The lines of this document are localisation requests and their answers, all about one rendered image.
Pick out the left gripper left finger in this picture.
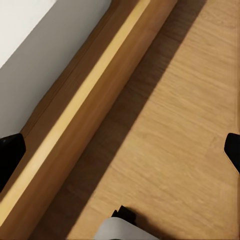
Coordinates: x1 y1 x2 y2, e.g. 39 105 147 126
0 133 26 193

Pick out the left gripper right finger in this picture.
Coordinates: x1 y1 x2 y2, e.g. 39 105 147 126
224 132 240 173

